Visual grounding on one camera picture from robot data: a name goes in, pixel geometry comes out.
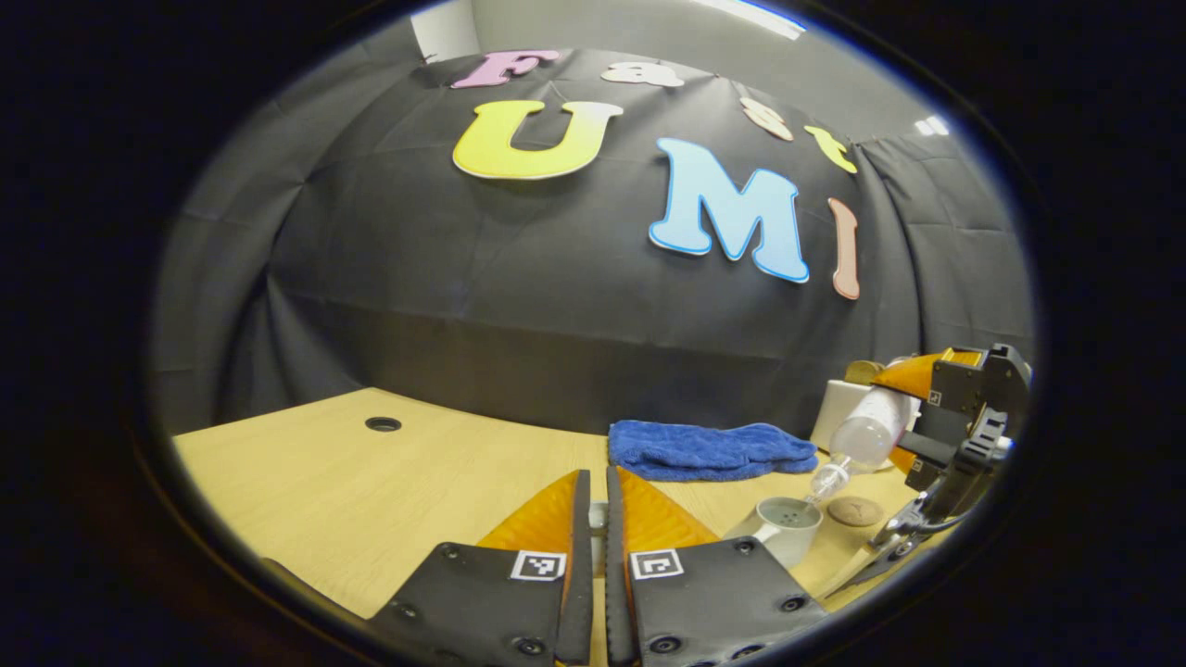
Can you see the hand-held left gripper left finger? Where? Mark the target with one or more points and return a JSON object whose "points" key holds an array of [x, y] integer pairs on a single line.
{"points": [[576, 602]]}

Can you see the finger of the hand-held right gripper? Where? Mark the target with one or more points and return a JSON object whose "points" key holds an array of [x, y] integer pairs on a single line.
{"points": [[903, 461], [913, 375]]}

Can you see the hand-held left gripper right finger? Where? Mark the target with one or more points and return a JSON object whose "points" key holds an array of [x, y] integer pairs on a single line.
{"points": [[616, 602]]}

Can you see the clear water bottle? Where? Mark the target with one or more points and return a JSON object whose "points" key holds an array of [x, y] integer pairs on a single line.
{"points": [[866, 435]]}

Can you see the round brown coaster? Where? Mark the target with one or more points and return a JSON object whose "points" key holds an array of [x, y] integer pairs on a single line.
{"points": [[854, 511]]}

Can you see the white teacup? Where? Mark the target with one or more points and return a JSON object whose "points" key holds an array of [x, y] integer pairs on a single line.
{"points": [[788, 537]]}

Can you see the brown bread slice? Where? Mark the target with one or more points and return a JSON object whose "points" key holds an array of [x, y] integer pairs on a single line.
{"points": [[864, 372]]}

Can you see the white toaster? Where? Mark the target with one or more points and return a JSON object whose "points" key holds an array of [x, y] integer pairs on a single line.
{"points": [[832, 412]]}

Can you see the blue towel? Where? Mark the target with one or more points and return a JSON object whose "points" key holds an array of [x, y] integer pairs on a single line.
{"points": [[704, 449]]}

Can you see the small ceiling light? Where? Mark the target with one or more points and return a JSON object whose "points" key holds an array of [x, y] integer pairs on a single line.
{"points": [[931, 126]]}

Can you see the black backdrop cloth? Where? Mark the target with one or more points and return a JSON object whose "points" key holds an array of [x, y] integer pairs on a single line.
{"points": [[510, 296]]}

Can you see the long ceiling light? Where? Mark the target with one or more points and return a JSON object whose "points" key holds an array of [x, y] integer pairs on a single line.
{"points": [[755, 17]]}

